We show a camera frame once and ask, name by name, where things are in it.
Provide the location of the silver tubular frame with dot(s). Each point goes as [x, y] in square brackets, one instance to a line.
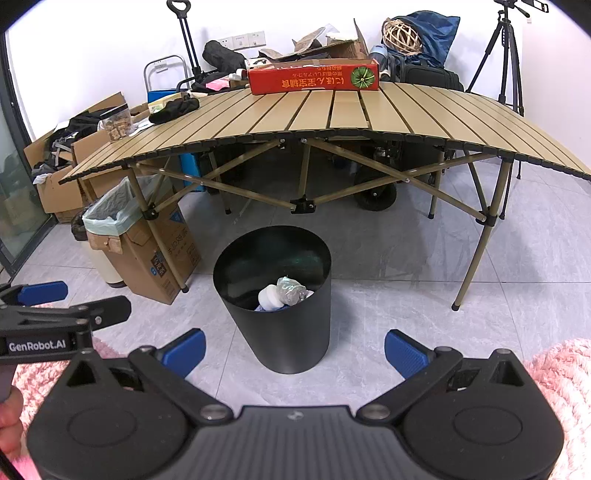
[164, 58]

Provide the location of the black fabric bag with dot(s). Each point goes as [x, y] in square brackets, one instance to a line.
[224, 55]

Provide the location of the tan slatted folding table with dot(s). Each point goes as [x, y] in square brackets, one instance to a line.
[415, 115]

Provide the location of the black tripod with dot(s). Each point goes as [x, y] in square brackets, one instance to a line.
[505, 41]

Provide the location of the blue plastic crate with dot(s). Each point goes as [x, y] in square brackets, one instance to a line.
[159, 96]

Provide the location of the pink packet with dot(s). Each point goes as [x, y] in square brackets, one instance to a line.
[217, 85]

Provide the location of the cardboard box with backpack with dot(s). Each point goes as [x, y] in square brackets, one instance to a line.
[104, 104]

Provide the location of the clear jar with black lid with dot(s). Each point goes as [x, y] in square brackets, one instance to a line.
[115, 127]

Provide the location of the blue tissue packet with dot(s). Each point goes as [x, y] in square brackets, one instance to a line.
[261, 308]

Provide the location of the blue velvet bag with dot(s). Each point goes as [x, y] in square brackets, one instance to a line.
[438, 37]

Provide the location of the white foam disc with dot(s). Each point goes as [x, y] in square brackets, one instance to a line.
[270, 297]

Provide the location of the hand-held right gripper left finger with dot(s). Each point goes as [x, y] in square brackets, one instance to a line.
[182, 353]

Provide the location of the small white bottle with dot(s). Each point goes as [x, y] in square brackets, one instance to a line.
[238, 73]

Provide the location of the woven rattan ball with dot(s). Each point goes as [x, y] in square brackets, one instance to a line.
[400, 36]

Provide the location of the brown open cardboard box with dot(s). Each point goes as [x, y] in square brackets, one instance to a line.
[344, 48]

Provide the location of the blue water bottle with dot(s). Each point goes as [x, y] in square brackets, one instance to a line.
[378, 51]

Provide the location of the white foam tray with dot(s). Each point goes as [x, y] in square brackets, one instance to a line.
[339, 37]

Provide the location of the person's left hand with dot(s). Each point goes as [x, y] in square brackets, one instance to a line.
[10, 420]

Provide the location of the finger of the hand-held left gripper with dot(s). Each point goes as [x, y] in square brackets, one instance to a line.
[111, 307]
[44, 293]

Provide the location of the plain cardboard box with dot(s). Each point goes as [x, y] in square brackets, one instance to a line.
[87, 147]

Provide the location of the pale green liner bag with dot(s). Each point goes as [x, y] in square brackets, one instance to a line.
[104, 224]

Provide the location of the red printed cardboard box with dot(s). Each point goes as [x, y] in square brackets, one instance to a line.
[304, 83]

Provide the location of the black suitcase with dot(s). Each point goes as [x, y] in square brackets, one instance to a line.
[429, 76]

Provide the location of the clear plastic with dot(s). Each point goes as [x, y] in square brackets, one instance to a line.
[293, 290]

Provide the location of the blue carton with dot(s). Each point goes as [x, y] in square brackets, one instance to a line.
[191, 173]

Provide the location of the dark framed glass door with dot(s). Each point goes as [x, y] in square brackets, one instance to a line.
[14, 207]

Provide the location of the cream round bin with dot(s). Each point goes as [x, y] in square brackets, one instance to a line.
[104, 267]

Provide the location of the pink fluffy rug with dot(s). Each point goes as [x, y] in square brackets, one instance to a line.
[568, 369]

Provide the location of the black gloves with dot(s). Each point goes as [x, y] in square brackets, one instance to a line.
[175, 110]

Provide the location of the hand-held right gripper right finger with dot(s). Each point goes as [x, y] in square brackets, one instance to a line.
[408, 353]

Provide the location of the tall cardboard box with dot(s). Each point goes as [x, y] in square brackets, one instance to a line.
[152, 272]

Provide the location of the cardboard box with grey cloth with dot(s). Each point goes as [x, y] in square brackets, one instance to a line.
[64, 198]

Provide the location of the yellow and white box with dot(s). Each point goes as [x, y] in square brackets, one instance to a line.
[157, 106]

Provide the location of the black round waste bin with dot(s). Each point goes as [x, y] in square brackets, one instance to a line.
[286, 341]

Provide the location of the grey cloth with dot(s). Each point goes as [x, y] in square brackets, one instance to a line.
[41, 177]

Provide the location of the white wall socket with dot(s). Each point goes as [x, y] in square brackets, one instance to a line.
[258, 38]
[226, 43]
[242, 40]

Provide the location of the white product box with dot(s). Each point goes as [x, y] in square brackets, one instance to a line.
[256, 62]

